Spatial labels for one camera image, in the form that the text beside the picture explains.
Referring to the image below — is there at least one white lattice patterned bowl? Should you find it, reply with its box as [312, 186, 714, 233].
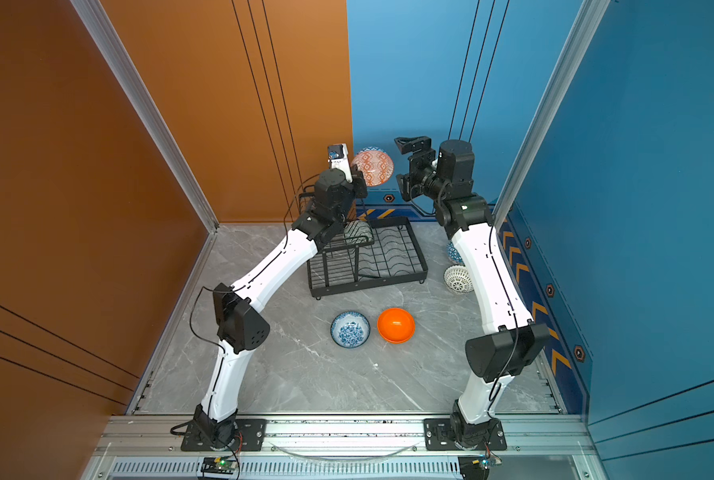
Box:
[444, 265, 474, 294]

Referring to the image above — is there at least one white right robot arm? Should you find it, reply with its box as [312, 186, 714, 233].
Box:
[395, 136, 550, 451]

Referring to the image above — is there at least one black wire dish rack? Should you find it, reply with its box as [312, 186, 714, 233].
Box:
[307, 200, 428, 299]

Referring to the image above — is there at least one green patterned ceramic bowl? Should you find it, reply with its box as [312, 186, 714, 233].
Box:
[343, 220, 374, 246]

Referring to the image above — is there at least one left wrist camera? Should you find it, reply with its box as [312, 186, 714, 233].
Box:
[328, 143, 353, 183]

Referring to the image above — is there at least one aluminium corner post right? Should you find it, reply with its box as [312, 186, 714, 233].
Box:
[493, 0, 610, 229]

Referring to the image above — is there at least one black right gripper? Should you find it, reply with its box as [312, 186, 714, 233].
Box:
[395, 135, 450, 205]

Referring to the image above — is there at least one orange plastic bowl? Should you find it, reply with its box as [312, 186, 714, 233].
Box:
[377, 308, 416, 344]

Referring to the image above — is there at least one red patterned ceramic bowl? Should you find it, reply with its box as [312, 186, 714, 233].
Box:
[352, 147, 395, 187]

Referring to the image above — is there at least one circuit board right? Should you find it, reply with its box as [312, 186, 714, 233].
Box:
[458, 455, 502, 480]

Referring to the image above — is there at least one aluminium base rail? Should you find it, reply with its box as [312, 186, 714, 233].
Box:
[82, 413, 607, 479]

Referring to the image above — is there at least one aluminium corner post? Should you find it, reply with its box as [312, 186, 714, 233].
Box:
[70, 0, 221, 233]
[493, 0, 610, 229]

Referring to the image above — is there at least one green circuit board left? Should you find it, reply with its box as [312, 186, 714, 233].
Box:
[199, 457, 240, 479]

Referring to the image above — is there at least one dark blue patterned bowl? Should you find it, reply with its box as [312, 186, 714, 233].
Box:
[447, 241, 465, 265]

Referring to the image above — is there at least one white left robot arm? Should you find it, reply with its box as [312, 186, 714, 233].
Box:
[185, 166, 367, 451]

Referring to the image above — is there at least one aluminium corner post left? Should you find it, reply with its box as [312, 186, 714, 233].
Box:
[70, 0, 221, 233]

